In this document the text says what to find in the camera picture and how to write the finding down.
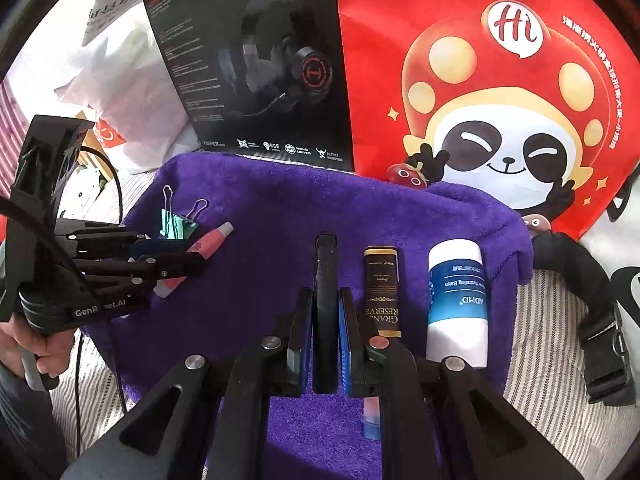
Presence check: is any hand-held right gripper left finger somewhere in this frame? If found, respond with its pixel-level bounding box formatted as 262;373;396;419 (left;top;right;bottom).
60;287;316;480

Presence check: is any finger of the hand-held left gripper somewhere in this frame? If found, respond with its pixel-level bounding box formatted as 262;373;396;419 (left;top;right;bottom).
55;220;192;262
79;252;207;302

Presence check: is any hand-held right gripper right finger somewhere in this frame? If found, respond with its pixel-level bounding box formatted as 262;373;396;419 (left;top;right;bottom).
337;287;586;480

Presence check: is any black case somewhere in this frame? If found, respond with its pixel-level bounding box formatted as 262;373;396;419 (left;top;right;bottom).
312;232;341;395

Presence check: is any pink and grey tube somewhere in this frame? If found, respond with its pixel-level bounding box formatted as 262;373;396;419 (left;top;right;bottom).
152;221;235;298

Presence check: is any black and gold box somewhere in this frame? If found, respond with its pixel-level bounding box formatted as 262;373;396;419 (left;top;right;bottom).
362;246;405;339

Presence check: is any white bottle with blue label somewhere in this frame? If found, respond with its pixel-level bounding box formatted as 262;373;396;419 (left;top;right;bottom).
425;240;490;370

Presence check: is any person's left forearm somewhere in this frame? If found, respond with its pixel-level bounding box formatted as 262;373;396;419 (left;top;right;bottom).
0;370;66;480

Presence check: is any person's left hand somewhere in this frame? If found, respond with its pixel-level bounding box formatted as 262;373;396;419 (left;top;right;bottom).
0;317;76;378

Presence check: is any pink and blue eraser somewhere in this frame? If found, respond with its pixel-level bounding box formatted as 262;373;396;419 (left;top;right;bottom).
361;396;383;442

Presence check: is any purple towel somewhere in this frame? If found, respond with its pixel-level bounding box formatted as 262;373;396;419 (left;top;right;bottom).
82;152;536;480

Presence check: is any maroon striped cloth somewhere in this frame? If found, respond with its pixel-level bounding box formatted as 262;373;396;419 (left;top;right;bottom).
0;80;31;161

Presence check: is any white plastic bag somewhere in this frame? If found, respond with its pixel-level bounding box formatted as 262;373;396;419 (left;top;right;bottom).
55;25;198;173

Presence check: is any black headset box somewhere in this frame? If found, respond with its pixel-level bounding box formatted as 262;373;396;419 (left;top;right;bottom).
142;0;356;171

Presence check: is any cardboard box lid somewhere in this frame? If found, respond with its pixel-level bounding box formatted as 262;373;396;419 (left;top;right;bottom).
82;0;196;46

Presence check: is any red panda print paper bag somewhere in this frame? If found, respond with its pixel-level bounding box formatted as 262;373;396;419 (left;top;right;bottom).
332;0;638;241

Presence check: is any black cable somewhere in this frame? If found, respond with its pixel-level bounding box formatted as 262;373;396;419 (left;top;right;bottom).
0;146;128;461

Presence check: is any black strap with buckle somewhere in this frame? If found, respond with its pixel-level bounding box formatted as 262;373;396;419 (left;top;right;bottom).
530;232;636;408

